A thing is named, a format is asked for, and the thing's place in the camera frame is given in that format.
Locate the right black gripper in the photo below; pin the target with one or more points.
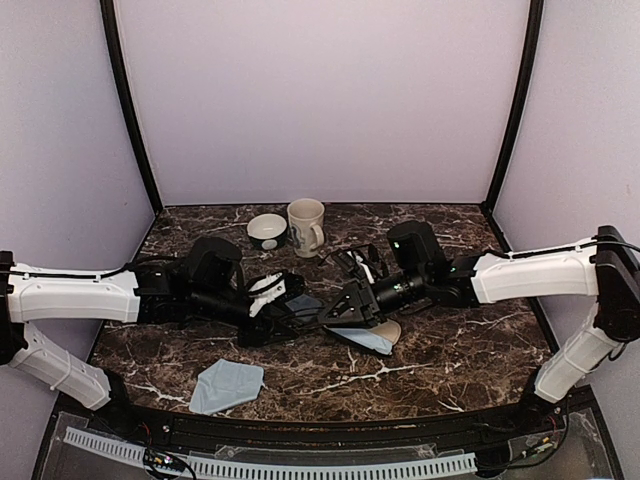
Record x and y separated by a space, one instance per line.
368 312

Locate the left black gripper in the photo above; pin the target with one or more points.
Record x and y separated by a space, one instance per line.
262 330

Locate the thick black-frame sunglasses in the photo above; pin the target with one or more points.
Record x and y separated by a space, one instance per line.
302 319

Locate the small blue cleaning cloth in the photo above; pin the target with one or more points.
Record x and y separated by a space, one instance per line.
365 338

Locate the black glasses case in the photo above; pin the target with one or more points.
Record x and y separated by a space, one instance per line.
390 330

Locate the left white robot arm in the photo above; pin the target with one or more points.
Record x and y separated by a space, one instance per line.
206 284

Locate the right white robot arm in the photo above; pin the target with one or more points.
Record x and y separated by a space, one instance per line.
603 267

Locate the blue-grey glasses case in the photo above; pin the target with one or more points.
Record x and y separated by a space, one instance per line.
304 305

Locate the large blue cleaning cloth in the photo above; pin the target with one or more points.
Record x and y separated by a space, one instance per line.
225 385

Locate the white and teal bowl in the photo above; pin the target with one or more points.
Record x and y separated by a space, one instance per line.
267 232

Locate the cream seahorse mug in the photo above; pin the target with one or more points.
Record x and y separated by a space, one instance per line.
306 224

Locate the green circuit board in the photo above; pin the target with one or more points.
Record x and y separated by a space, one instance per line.
159 460

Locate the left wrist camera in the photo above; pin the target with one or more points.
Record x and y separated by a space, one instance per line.
264 290

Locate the thin wire-frame sunglasses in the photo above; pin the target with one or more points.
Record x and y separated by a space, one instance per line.
367 252

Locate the black front table rail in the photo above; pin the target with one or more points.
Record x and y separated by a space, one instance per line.
164 428

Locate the white slotted cable duct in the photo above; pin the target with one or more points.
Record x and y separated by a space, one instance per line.
244 463

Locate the black right frame post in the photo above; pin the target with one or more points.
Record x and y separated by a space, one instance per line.
521 89

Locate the black frame post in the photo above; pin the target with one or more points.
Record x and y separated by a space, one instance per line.
521 89
119 72

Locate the black left frame post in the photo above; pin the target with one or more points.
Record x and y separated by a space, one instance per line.
119 72

